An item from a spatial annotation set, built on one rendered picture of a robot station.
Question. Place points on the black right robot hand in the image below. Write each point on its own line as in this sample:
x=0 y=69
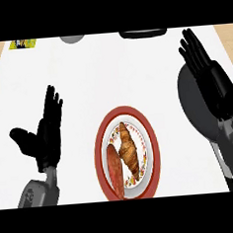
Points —
x=211 y=78

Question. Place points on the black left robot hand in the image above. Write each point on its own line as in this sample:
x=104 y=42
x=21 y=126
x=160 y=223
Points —
x=48 y=137

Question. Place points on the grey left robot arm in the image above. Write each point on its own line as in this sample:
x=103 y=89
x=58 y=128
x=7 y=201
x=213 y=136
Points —
x=40 y=190

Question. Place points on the golden brown croissant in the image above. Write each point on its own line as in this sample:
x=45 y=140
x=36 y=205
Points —
x=128 y=150

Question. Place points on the red-rimmed patterned plate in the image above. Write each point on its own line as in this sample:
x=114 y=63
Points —
x=149 y=152

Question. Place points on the reddish brown sausage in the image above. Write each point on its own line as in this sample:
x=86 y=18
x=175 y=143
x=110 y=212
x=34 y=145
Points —
x=115 y=171

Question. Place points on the black flat object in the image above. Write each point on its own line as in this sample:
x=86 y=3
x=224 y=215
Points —
x=143 y=33

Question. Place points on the yellow printed box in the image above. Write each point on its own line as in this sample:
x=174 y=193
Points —
x=23 y=43

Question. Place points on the grey round object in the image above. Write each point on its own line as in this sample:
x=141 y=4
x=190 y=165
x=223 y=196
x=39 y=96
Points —
x=72 y=38

